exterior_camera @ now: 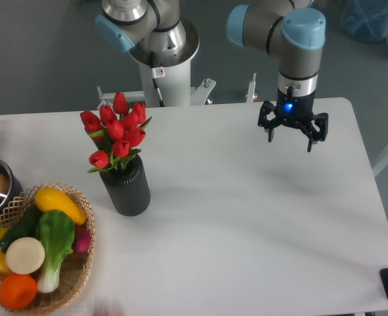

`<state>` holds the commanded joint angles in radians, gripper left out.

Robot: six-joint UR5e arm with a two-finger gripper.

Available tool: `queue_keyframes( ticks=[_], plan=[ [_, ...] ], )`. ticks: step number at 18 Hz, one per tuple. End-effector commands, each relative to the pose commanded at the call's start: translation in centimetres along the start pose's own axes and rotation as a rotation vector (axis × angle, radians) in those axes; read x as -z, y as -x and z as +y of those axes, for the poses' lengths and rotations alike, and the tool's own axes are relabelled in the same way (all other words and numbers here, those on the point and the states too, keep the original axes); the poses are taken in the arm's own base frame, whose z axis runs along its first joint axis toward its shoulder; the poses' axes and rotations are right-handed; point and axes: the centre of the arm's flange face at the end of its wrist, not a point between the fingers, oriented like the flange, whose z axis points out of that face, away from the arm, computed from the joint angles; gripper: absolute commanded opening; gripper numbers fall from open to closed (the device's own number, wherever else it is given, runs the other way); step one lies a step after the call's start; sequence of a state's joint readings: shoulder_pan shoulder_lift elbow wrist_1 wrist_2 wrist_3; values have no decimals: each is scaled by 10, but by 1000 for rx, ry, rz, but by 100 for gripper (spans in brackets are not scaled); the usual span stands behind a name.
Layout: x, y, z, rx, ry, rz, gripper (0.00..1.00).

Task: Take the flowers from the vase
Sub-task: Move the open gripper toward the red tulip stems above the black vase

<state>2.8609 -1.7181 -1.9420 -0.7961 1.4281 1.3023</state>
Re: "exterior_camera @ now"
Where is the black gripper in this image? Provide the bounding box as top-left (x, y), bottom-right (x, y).
top-left (257, 72), bottom-right (329, 153)

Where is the red tulip bouquet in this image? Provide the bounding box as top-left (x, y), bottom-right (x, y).
top-left (80, 92), bottom-right (151, 172)

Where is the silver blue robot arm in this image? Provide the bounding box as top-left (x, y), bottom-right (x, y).
top-left (95, 1), bottom-right (328, 144)

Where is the dark ribbed vase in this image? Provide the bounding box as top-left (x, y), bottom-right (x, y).
top-left (99, 155), bottom-right (151, 217)

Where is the blue plastic bag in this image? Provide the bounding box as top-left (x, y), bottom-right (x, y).
top-left (341, 1), bottom-right (388, 48)

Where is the purple radish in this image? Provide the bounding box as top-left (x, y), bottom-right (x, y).
top-left (72, 225), bottom-right (91, 253)

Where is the yellow squash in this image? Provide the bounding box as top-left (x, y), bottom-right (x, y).
top-left (34, 187), bottom-right (86, 225)

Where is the green bok choy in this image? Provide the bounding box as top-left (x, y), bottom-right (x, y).
top-left (36, 210), bottom-right (75, 294)

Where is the woven wicker basket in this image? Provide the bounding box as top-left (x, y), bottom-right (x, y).
top-left (0, 183), bottom-right (95, 315)

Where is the dark green cucumber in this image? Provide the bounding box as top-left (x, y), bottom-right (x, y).
top-left (0, 204), bottom-right (43, 252)

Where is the cream round disc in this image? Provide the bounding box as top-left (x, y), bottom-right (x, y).
top-left (6, 237), bottom-right (45, 275)

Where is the orange fruit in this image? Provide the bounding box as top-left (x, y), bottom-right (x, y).
top-left (0, 275), bottom-right (37, 310)

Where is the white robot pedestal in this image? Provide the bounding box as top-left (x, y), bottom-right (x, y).
top-left (95, 15), bottom-right (216, 107)

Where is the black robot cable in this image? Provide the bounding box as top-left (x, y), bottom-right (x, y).
top-left (149, 52), bottom-right (166, 108)

